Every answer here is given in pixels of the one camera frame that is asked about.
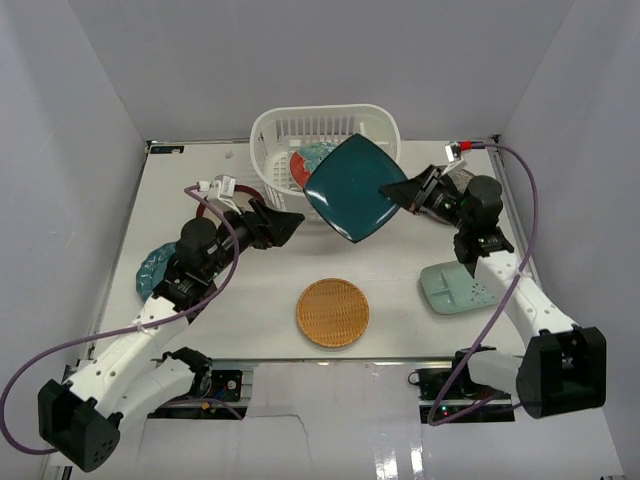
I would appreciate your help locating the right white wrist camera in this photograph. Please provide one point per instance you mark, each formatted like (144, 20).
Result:
(456, 161)

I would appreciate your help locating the dark teal square plate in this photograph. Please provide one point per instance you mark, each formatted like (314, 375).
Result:
(345, 188)

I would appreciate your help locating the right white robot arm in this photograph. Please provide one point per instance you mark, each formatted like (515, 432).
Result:
(563, 368)

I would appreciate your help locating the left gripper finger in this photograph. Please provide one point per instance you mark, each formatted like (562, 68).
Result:
(268, 238)
(274, 221)

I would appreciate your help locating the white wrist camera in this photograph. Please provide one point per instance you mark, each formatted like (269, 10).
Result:
(456, 161)
(220, 192)

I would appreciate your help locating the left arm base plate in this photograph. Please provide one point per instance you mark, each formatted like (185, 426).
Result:
(225, 385)

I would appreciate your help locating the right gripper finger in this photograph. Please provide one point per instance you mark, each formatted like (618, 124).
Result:
(403, 197)
(418, 182)

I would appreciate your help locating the woven bamboo round tray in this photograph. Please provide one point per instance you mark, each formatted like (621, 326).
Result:
(332, 313)

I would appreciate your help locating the teal scalloped round plate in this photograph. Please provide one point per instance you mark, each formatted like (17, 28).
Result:
(151, 270)

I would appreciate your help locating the white plastic dish basket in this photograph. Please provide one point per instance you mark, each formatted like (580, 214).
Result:
(277, 133)

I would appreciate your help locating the brown rimmed beige round plate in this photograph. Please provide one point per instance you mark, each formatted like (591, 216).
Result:
(242, 196)

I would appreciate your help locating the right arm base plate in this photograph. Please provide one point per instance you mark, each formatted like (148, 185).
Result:
(430, 382)

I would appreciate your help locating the light green divided square plate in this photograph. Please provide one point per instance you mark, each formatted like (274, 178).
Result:
(450, 289)

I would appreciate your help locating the left blue table label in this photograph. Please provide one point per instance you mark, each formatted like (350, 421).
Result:
(166, 149)

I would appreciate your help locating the red and teal round plate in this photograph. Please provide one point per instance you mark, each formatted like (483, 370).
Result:
(306, 159)

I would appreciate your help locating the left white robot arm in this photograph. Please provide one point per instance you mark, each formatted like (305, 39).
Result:
(83, 418)

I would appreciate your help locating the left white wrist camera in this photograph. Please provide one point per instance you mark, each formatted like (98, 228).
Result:
(220, 192)

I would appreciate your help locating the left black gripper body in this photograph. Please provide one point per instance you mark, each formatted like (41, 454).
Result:
(258, 226)

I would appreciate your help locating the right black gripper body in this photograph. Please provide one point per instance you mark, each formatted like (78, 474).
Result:
(436, 198)

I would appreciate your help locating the grey reindeer round plate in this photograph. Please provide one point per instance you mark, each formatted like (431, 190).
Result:
(443, 200)

